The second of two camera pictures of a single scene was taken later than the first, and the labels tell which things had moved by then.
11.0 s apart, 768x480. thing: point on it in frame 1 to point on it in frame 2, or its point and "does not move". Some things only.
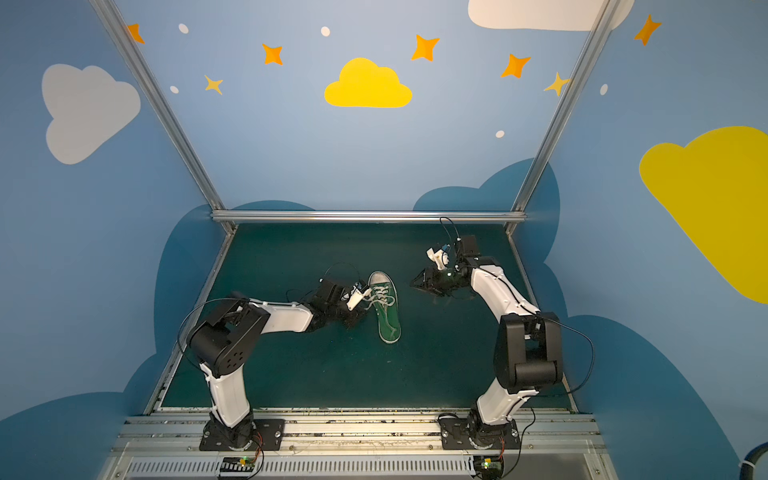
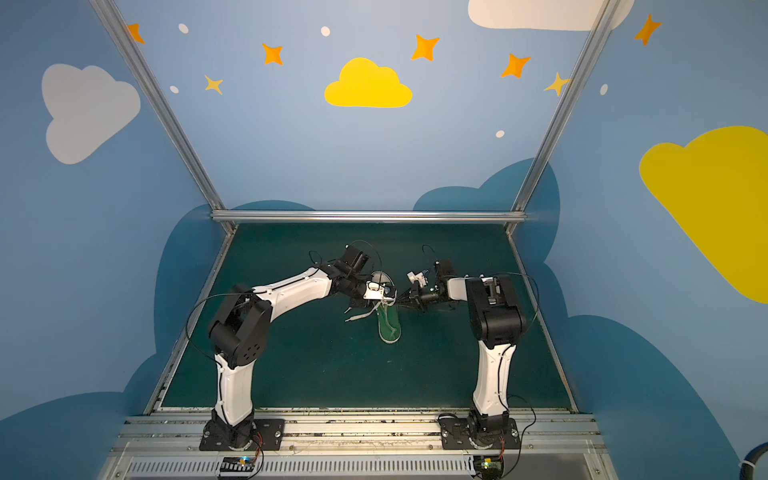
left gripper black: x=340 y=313 to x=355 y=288
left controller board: x=237 y=464 does not move
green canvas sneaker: x=384 y=294 does not move
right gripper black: x=438 y=280 to x=417 y=294
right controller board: x=489 y=467 does not move
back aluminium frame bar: x=368 y=216 does not move
